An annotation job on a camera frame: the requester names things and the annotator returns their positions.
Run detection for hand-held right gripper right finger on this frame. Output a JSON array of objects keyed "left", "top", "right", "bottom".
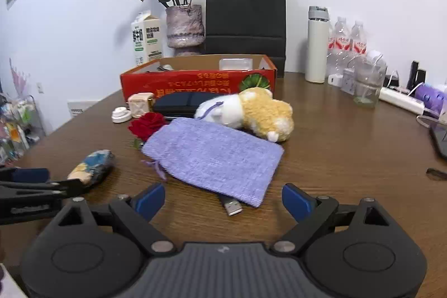
[{"left": 270, "top": 183, "right": 393, "bottom": 257}]

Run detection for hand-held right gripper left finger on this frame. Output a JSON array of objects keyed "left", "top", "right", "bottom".
[{"left": 56, "top": 183, "right": 177, "bottom": 257}]

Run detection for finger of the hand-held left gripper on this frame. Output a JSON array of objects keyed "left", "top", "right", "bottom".
[
  {"left": 0, "top": 178, "right": 92, "bottom": 198},
  {"left": 0, "top": 167, "right": 51, "bottom": 184}
]

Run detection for floral patterned pouch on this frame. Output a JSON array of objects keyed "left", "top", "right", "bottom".
[{"left": 66, "top": 149, "right": 116, "bottom": 186}]

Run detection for purple knitted pouch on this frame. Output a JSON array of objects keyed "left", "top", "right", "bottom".
[{"left": 141, "top": 117, "right": 285, "bottom": 208}]

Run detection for red fabric rose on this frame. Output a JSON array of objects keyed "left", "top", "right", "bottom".
[{"left": 128, "top": 112, "right": 168, "bottom": 149}]

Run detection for yellow and white plush toy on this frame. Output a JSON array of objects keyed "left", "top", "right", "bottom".
[{"left": 194, "top": 87, "right": 295, "bottom": 143}]

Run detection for dark blue case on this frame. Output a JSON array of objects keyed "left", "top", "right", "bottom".
[{"left": 153, "top": 91, "right": 241, "bottom": 120}]

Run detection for red cardboard box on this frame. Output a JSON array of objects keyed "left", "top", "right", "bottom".
[{"left": 120, "top": 54, "right": 278, "bottom": 102}]

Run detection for wooden desktop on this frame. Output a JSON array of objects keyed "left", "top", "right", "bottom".
[{"left": 0, "top": 71, "right": 447, "bottom": 298}]

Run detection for black USB plug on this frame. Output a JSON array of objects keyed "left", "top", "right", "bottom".
[{"left": 219, "top": 195, "right": 243, "bottom": 216}]

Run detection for white round cap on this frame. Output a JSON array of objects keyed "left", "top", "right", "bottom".
[{"left": 112, "top": 107, "right": 132, "bottom": 124}]

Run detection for beige cube box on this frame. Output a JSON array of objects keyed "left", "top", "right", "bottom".
[{"left": 127, "top": 93, "right": 155, "bottom": 117}]

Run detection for white plug adaptor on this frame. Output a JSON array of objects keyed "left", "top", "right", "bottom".
[{"left": 341, "top": 68, "right": 357, "bottom": 95}]

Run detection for glass jar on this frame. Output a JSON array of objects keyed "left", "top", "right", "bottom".
[{"left": 353, "top": 55, "right": 387, "bottom": 108}]

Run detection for white power strip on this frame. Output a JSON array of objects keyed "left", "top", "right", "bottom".
[{"left": 379, "top": 87, "right": 425, "bottom": 115}]

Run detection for black phone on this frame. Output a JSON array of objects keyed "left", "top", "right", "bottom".
[{"left": 429, "top": 125, "right": 447, "bottom": 159}]

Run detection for white thermos bottle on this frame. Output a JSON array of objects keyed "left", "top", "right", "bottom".
[{"left": 305, "top": 6, "right": 331, "bottom": 84}]

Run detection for white milk carton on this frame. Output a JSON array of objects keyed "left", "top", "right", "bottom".
[{"left": 131, "top": 11, "right": 164, "bottom": 66}]

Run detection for clear water bottle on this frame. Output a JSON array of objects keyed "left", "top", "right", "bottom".
[
  {"left": 327, "top": 17, "right": 350, "bottom": 75},
  {"left": 349, "top": 20, "right": 370, "bottom": 62}
]

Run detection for purple tissue packet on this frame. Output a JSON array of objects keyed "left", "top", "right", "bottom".
[{"left": 415, "top": 83, "right": 447, "bottom": 110}]

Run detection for black small bottles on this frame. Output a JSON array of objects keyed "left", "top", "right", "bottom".
[{"left": 410, "top": 61, "right": 427, "bottom": 86}]

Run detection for purple ceramic vase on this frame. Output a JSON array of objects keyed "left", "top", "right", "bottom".
[{"left": 165, "top": 4, "right": 206, "bottom": 57}]

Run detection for black paper bag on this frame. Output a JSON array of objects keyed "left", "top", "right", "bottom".
[{"left": 204, "top": 0, "right": 287, "bottom": 78}]

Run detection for wire rack with packets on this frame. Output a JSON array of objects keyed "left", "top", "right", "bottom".
[{"left": 0, "top": 92, "right": 46, "bottom": 166}]

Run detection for white wall socket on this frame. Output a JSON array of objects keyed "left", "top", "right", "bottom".
[{"left": 67, "top": 100, "right": 102, "bottom": 118}]

